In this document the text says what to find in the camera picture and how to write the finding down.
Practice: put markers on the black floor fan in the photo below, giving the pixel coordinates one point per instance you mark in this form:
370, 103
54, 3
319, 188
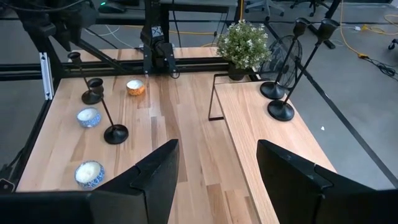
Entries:
293, 56

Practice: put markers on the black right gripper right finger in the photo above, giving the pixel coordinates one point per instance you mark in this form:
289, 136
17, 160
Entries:
286, 180

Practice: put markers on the small table-level camera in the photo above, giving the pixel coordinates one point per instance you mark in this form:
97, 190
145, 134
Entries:
6, 186

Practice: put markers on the black candlestick holder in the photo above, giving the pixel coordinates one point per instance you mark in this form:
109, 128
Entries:
281, 110
273, 90
91, 97
116, 134

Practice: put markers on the black computer mouse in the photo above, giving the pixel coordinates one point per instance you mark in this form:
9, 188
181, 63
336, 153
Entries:
112, 8

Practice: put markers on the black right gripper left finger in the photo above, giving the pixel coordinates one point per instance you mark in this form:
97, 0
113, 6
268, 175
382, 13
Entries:
161, 174

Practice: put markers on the blue patterned candle tin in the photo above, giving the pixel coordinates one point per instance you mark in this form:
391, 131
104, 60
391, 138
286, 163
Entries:
88, 117
89, 175

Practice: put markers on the wooden shelf riser black frame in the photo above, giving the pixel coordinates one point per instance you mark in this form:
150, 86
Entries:
248, 118

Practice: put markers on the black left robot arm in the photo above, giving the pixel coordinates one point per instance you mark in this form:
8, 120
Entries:
158, 51

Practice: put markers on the orange patterned candle tin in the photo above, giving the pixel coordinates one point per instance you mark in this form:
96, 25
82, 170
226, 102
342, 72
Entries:
135, 87

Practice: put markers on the grey office chair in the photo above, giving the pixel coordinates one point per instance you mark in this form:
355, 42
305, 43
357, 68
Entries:
264, 4

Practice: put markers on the black metal rig frame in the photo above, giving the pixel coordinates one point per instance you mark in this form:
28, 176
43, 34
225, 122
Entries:
192, 67

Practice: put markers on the silver aluminium extrusion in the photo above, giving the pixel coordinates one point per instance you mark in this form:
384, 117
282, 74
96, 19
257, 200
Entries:
46, 77

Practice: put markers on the green potted plant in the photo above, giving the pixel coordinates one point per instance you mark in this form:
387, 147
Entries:
242, 46

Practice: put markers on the grey desk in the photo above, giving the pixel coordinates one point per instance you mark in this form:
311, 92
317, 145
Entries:
199, 4

